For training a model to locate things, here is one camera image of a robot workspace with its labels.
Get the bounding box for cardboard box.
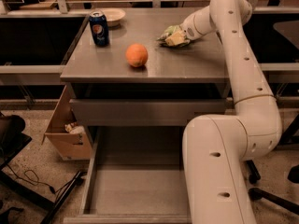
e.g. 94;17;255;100
44;88;91;161

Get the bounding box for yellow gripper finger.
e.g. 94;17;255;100
165;31;185;47

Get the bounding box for green jalapeno chip bag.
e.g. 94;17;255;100
157;25;190;48

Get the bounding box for closed grey top drawer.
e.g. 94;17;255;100
70;99;225;126

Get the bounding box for white ceramic bowl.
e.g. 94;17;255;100
102;8;126;27

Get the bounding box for black chair base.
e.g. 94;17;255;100
249;116;299;224

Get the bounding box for grey drawer cabinet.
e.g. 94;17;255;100
61;8;227;224

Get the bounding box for blue pepsi can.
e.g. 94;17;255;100
89;10;109;47

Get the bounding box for black stand leg left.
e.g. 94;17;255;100
40;171;87;224

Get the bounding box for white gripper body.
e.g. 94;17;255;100
180;16;203;41

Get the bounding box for black cable on floor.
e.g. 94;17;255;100
6;163;78;195

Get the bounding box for orange fruit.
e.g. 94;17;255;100
125;43;148;67

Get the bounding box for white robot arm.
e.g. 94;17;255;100
181;0;282;224

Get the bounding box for open grey middle drawer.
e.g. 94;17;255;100
64;126;192;224

